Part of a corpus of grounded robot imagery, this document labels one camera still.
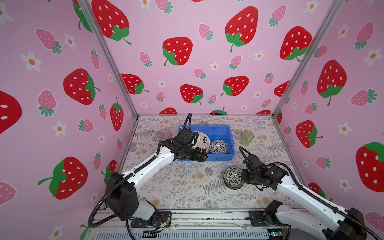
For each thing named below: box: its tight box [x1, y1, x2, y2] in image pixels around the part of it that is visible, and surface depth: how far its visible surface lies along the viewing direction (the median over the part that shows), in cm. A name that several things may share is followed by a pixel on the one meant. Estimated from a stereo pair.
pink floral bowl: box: [223, 167, 244, 190], surface depth 85 cm
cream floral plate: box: [193, 131, 211, 154], surface depth 102 cm
